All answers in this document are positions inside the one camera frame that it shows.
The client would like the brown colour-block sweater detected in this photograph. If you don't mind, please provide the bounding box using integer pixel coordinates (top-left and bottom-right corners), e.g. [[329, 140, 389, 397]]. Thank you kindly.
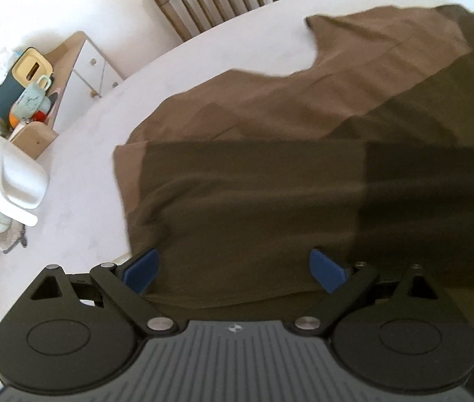
[[113, 5, 474, 320]]

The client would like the mint green mug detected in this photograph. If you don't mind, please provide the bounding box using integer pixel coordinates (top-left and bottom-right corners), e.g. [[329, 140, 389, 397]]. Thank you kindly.
[[11, 74, 52, 120]]

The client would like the wooden white sideboard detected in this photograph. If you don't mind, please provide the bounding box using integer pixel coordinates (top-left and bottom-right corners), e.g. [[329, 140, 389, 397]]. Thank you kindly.
[[11, 31, 123, 159]]

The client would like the yellow teal toaster box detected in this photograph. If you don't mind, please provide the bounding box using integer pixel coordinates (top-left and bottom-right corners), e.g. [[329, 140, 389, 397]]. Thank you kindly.
[[0, 47, 53, 121]]

